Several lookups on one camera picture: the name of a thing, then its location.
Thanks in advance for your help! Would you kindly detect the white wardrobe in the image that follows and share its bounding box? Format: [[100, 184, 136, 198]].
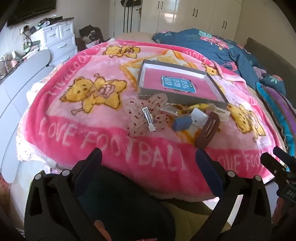
[[140, 0, 242, 42]]

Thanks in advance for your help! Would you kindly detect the pile of desk clutter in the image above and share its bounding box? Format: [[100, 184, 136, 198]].
[[0, 23, 47, 77]]

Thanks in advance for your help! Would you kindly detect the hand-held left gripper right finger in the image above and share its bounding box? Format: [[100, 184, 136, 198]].
[[195, 148, 273, 241]]

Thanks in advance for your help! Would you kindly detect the blue rectangular hair clip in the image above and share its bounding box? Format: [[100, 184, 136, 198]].
[[171, 116, 193, 131]]

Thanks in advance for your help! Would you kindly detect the grey cardboard box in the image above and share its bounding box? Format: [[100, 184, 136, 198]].
[[137, 59, 229, 109]]

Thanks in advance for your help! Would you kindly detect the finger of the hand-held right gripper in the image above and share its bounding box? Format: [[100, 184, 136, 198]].
[[273, 146, 296, 167], [260, 153, 290, 180]]

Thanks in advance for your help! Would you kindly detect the person's dark trouser leg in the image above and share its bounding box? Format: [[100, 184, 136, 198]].
[[76, 167, 176, 241]]

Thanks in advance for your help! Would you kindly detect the blue floral duvet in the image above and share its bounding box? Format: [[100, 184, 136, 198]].
[[151, 28, 287, 93]]

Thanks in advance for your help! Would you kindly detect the white chest of drawers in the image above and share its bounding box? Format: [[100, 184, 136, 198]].
[[30, 22, 78, 67]]

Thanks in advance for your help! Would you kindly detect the beige bed sheet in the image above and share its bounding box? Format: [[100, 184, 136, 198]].
[[114, 31, 158, 43]]

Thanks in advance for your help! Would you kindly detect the yellow accessory packet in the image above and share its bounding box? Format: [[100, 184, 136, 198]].
[[178, 103, 215, 116]]

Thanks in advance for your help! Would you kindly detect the white door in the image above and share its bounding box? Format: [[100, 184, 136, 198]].
[[109, 0, 141, 39]]

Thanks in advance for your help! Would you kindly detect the white card packet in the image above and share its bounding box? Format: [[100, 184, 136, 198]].
[[188, 108, 208, 130]]

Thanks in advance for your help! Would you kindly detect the pink bear printed blanket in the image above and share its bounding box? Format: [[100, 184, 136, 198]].
[[16, 39, 287, 204]]

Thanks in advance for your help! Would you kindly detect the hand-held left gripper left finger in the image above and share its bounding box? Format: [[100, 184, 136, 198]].
[[24, 147, 111, 241]]

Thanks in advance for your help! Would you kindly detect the black bag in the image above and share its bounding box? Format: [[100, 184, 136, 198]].
[[79, 25, 104, 44]]

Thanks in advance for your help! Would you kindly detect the brown oval hair clip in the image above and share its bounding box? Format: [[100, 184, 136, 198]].
[[194, 112, 220, 149]]

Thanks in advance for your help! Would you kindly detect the clear plastic packet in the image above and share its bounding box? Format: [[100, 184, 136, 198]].
[[162, 104, 178, 115]]

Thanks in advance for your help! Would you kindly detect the dark bed headboard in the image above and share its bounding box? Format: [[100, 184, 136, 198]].
[[244, 37, 296, 98]]

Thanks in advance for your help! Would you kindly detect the striped pillow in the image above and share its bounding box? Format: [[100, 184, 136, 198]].
[[255, 82, 296, 151]]

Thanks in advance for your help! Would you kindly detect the sheer dotted bow hair clip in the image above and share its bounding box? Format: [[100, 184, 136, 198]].
[[126, 94, 169, 137]]

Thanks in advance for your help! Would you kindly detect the white rounded furniture panel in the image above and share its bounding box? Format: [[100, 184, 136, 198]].
[[0, 49, 51, 183]]

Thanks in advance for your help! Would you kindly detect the black television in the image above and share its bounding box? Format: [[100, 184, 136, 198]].
[[7, 0, 59, 27]]

